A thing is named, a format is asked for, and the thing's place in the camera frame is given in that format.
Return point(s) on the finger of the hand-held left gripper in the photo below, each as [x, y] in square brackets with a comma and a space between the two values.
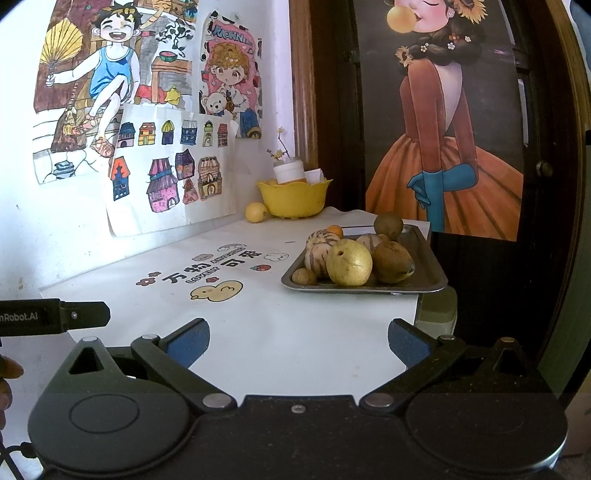
[85, 315]

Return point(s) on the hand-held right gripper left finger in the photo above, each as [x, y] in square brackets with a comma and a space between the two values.
[191, 342]

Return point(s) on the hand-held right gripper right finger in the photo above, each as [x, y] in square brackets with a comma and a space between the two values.
[406, 345]

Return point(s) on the metal tray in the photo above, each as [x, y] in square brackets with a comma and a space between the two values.
[425, 272]

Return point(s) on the olive brown mango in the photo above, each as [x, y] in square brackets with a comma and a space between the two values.
[392, 261]

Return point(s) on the yellow pear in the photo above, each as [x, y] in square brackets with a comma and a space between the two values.
[348, 263]

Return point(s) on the small striped pepino melon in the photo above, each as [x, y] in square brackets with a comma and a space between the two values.
[371, 241]

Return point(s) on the brown kiwi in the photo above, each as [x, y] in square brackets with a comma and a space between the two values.
[388, 225]

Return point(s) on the small brown longan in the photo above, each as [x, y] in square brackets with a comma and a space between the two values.
[304, 276]

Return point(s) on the large striped pepino melon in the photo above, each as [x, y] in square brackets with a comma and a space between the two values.
[321, 251]

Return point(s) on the orange tangerine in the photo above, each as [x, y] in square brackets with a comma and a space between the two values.
[334, 229]

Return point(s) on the person's left hand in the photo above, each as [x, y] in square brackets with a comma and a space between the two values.
[7, 369]

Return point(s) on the white printed table mat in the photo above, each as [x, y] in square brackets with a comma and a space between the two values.
[277, 323]

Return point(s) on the coloured drawing of houses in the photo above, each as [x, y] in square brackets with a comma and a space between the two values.
[138, 217]

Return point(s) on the yellow lemon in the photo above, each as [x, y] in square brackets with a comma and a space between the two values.
[256, 212]

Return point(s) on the yellow plastic bowl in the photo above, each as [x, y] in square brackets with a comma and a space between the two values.
[293, 201]

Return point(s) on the white rolled paper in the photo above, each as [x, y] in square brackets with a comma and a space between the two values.
[315, 175]

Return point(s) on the white lidded jar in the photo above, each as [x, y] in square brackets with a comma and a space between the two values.
[288, 171]

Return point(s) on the yellow flower sprig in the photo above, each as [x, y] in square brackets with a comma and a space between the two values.
[277, 153]

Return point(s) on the coloured drawing with fan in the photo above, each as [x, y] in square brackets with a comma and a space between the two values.
[69, 92]

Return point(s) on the door knob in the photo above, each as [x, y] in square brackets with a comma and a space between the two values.
[545, 168]

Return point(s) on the dark wooden door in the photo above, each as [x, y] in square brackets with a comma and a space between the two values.
[341, 115]

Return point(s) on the coloured drawing with teddy bear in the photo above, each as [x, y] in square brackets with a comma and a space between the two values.
[231, 69]

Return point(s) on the wall poster orange dress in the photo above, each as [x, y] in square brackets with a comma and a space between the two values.
[443, 138]

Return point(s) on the wooden door frame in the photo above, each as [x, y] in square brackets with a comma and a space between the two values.
[302, 92]

